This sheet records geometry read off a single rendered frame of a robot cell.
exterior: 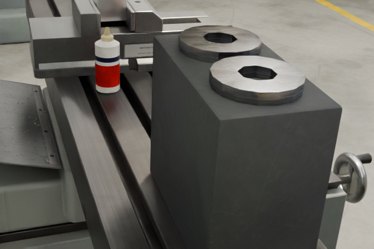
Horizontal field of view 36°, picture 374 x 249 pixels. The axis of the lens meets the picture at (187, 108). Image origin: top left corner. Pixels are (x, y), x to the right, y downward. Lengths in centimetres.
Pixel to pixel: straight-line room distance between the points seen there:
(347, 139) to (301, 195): 238
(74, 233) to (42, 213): 8
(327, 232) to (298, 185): 66
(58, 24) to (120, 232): 54
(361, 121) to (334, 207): 198
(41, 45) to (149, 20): 19
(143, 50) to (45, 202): 32
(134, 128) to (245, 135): 38
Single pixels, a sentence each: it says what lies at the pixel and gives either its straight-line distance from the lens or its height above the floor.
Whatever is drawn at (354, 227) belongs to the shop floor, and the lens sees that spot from 232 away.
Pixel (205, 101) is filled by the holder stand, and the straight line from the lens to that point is 51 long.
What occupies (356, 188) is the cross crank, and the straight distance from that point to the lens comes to 136.
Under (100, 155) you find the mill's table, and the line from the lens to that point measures 79.
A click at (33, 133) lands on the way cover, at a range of 99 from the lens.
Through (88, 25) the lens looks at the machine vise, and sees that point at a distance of 102.
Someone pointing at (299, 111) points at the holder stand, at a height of 112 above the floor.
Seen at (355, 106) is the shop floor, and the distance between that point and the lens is 330.
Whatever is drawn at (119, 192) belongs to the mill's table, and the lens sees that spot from 71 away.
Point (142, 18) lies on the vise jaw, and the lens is 103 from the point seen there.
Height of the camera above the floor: 134
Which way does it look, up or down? 26 degrees down
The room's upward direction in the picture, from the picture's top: 3 degrees clockwise
